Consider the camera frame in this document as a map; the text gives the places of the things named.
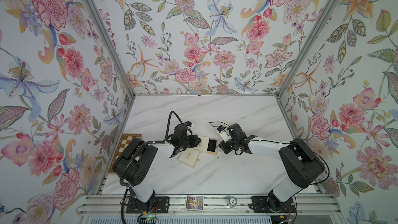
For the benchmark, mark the aluminium front rail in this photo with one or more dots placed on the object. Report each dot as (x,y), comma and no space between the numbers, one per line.
(303,204)

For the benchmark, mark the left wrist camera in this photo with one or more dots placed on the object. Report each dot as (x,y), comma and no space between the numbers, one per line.
(188,124)

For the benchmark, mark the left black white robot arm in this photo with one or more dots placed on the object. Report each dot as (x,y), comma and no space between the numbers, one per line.
(134,163)

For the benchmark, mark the wooden chessboard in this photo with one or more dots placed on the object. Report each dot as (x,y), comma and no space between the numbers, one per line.
(122,144)

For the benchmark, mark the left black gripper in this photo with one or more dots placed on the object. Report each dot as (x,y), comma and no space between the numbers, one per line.
(193,139)

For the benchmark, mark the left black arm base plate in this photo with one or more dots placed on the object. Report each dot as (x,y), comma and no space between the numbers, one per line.
(159,205)

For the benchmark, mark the cream drawer jewelry box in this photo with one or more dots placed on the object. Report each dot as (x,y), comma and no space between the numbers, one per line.
(189,157)

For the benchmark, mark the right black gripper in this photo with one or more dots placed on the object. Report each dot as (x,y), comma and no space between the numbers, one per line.
(223,145)

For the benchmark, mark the round silver knob on rail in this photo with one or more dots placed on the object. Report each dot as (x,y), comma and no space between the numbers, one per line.
(232,202)

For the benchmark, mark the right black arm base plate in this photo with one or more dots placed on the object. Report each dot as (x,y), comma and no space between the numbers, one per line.
(266,204)

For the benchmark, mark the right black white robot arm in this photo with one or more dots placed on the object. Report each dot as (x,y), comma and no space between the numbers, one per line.
(302,165)

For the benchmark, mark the colourful card on rail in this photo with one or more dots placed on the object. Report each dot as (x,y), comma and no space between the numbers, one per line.
(194,203)

